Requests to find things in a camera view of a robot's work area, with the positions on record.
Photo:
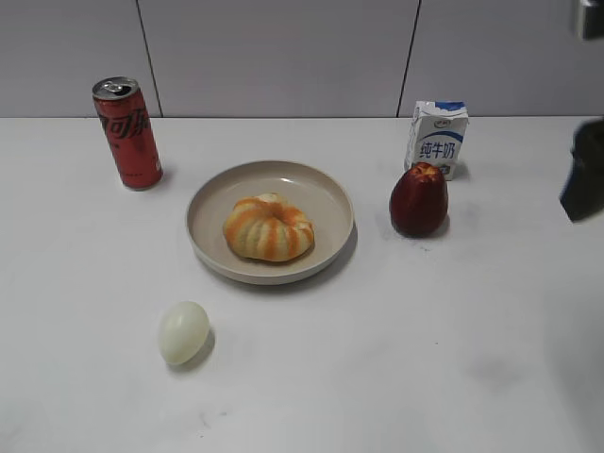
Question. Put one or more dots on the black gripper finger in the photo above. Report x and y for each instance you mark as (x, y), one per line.
(582, 195)

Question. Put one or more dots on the orange striped croissant bread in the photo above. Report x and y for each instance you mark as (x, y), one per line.
(268, 227)

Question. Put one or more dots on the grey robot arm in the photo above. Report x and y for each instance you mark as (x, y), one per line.
(588, 24)

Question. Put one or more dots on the beige round plate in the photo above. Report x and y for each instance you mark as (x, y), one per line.
(321, 197)

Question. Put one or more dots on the white blue milk carton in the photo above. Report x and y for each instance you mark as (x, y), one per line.
(436, 135)

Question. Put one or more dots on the dark red wax apple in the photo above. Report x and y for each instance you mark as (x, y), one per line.
(419, 201)

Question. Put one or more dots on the white egg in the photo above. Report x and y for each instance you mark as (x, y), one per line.
(183, 330)

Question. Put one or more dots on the red cola can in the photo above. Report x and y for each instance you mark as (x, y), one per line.
(124, 118)

